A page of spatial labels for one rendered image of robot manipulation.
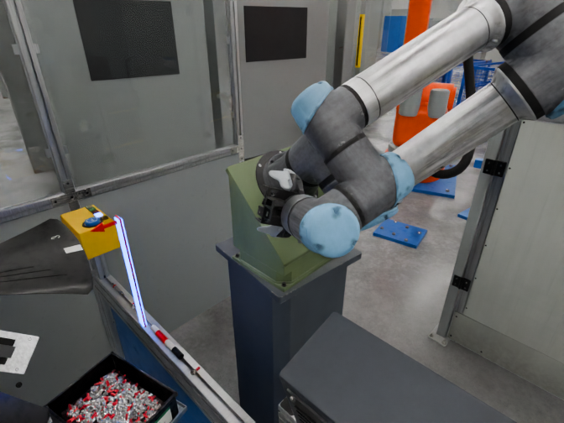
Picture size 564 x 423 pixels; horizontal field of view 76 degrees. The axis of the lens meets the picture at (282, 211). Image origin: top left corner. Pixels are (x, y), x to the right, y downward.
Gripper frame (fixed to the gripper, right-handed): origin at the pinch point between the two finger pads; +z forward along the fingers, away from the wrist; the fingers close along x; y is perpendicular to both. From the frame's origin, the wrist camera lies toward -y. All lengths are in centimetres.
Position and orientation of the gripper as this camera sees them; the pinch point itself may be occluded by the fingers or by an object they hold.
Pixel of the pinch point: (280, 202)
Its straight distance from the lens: 83.4
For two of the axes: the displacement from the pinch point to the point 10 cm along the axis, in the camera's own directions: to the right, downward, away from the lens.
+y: -9.4, -1.7, -3.0
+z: -2.8, -1.6, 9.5
